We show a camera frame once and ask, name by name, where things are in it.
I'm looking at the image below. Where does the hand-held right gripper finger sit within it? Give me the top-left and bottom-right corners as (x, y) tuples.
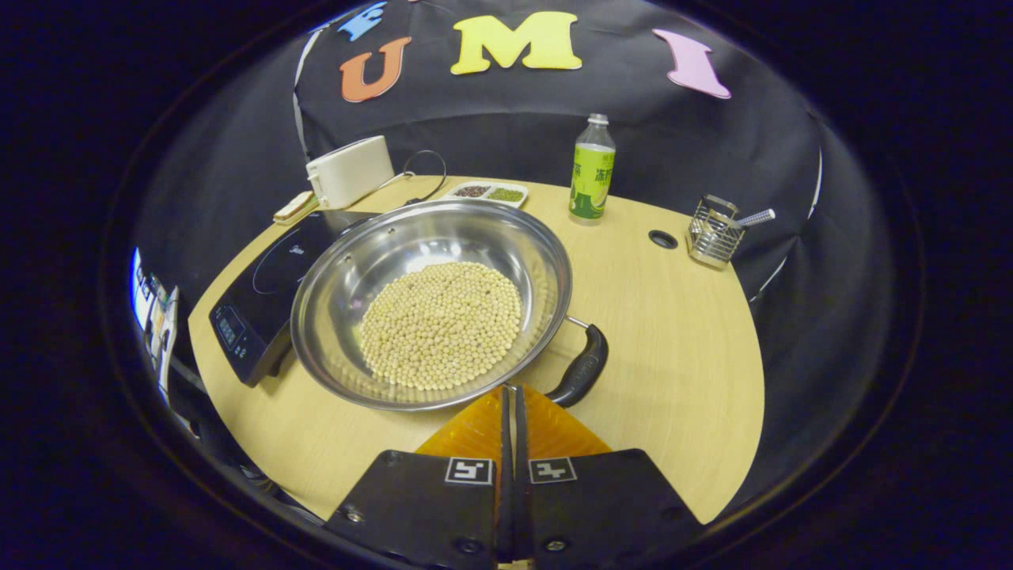
(323, 386), (514, 570)
(514, 386), (704, 567)

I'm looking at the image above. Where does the stainless steel pot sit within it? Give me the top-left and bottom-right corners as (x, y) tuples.
(290, 198), (610, 412)

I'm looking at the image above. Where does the black induction cooktop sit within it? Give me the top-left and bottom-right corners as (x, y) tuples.
(208, 210), (382, 389)

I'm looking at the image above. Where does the pile of yellow soybeans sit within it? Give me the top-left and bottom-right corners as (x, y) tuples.
(359, 261), (524, 392)

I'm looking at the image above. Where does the white divided bean tray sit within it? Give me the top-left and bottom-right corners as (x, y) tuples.
(442, 180), (529, 209)

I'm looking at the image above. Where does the green label drink bottle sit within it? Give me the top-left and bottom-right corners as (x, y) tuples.
(568, 113), (617, 227)

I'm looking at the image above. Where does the white toaster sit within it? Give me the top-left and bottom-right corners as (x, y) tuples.
(306, 135), (396, 211)

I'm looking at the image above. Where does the black backdrop cloth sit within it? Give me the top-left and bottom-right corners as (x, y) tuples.
(135, 0), (895, 507)

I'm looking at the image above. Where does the small green plate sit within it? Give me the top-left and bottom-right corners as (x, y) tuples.
(273, 192), (319, 225)

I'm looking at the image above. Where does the bread slice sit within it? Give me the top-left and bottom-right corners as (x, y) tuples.
(275, 192), (316, 221)

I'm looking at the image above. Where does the metal wire utensil holder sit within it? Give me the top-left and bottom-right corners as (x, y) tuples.
(685, 195), (745, 270)

